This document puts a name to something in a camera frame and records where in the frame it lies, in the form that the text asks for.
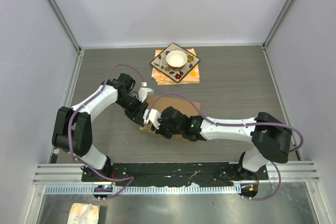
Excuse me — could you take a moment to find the orange checkered folded cloth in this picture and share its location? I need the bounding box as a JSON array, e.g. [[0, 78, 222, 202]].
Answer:
[[151, 48, 200, 85]]

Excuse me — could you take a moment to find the white orange paper packet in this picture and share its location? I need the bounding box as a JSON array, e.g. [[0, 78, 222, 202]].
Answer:
[[67, 203, 100, 224]]

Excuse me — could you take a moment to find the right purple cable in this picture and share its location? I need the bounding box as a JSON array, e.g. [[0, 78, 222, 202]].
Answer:
[[147, 92, 305, 201]]

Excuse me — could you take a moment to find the square floral ceramic plate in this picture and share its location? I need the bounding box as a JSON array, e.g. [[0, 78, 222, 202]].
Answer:
[[150, 43, 200, 83]]

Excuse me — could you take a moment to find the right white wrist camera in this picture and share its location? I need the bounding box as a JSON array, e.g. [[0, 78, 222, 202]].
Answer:
[[143, 109, 161, 130]]

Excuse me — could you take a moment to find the white slotted cable duct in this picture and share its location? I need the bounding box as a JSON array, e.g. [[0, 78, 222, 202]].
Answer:
[[44, 183, 241, 195]]

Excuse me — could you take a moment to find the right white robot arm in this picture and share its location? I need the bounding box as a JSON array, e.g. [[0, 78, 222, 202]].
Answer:
[[152, 106, 292, 179]]

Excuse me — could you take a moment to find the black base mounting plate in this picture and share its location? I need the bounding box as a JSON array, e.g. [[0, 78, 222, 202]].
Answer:
[[81, 161, 269, 187]]

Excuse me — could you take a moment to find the brown cardboard express box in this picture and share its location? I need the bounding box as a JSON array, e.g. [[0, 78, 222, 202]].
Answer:
[[139, 95, 201, 141]]

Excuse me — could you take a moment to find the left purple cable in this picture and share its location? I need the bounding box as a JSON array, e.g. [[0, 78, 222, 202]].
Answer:
[[68, 63, 146, 200]]

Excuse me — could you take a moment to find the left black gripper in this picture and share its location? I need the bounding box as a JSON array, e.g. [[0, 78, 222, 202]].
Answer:
[[117, 95, 149, 127]]

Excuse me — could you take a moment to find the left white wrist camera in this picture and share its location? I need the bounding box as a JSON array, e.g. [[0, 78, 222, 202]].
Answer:
[[138, 82, 154, 102]]

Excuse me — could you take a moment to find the purple cable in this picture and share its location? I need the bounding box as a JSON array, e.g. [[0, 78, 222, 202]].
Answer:
[[68, 63, 146, 200], [147, 92, 305, 201]]

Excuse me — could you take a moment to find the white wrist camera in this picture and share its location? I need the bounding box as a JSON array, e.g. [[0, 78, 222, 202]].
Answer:
[[143, 109, 161, 130], [138, 82, 154, 102]]

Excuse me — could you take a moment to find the aluminium frame rail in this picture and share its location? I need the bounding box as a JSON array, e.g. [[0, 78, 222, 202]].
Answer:
[[31, 163, 87, 185]]

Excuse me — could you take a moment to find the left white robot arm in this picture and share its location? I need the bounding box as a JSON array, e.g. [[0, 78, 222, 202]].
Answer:
[[51, 73, 153, 182]]

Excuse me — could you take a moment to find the white ceramic bowl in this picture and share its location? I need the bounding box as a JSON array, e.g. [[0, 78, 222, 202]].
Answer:
[[166, 50, 187, 69]]

